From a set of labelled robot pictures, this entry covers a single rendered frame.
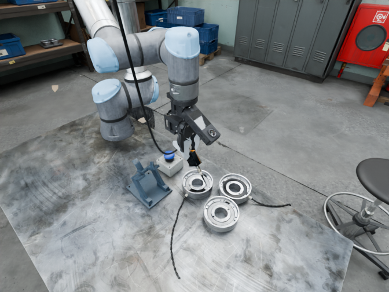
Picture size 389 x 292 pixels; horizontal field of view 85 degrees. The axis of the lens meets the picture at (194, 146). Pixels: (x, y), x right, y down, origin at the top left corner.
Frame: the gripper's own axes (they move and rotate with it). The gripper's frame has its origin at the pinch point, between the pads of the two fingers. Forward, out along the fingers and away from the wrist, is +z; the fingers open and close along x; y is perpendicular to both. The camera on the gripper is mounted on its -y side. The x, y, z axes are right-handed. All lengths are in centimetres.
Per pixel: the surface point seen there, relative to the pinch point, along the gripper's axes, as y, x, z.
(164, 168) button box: 10.0, 3.8, 10.2
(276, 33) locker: 117, -318, 36
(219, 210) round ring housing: -14.8, 3.1, 11.7
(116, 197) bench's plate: 14.0, 21.6, 13.1
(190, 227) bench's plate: -11.6, 12.8, 13.0
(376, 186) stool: -54, -66, 31
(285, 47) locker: 99, -318, 53
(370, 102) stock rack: -37, -295, 88
